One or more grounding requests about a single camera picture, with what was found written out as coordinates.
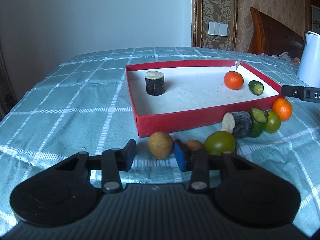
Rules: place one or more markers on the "wooden headboard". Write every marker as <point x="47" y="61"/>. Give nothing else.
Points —
<point x="273" y="38"/>

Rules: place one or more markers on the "lying dark sugarcane piece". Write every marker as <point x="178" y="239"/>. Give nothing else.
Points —
<point x="239" y="124"/>

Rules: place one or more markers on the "framed wall picture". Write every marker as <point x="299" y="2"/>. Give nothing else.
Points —
<point x="315" y="19"/>

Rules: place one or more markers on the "large green tomato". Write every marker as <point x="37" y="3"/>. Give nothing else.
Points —
<point x="219" y="142"/>

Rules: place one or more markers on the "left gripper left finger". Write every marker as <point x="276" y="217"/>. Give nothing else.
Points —
<point x="71" y="189"/>

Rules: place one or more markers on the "orange tangerine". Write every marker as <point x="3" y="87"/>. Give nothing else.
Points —
<point x="283" y="108"/>
<point x="233" y="80"/>

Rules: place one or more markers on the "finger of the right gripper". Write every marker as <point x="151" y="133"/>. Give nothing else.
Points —
<point x="308" y="94"/>

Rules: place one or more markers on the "small green tomato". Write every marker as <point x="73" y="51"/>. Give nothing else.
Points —
<point x="273" y="122"/>

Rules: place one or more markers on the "white wall switch panel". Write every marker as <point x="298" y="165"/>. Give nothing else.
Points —
<point x="217" y="29"/>

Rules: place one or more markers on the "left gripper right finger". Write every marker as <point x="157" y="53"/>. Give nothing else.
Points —
<point x="240" y="190"/>

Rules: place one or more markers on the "brown round fruit behind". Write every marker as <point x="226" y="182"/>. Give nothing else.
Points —
<point x="194" y="145"/>

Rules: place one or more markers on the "small green cucumber piece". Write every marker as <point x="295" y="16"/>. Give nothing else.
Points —
<point x="256" y="87"/>

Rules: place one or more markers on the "red shallow cardboard box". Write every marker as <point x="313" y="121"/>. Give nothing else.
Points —
<point x="195" y="94"/>

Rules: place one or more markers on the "white electric kettle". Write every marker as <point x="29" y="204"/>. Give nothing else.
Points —
<point x="308" y="70"/>

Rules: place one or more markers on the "brown kiwi fruit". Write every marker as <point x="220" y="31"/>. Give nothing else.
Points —
<point x="160" y="145"/>

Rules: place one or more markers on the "dark sugarcane piece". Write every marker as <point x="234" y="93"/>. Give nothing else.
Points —
<point x="154" y="81"/>
<point x="239" y="124"/>

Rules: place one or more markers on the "pink cloth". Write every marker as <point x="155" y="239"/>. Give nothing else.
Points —
<point x="286" y="57"/>

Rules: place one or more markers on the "green cucumber piece outside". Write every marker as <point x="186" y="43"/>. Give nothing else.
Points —
<point x="259" y="121"/>

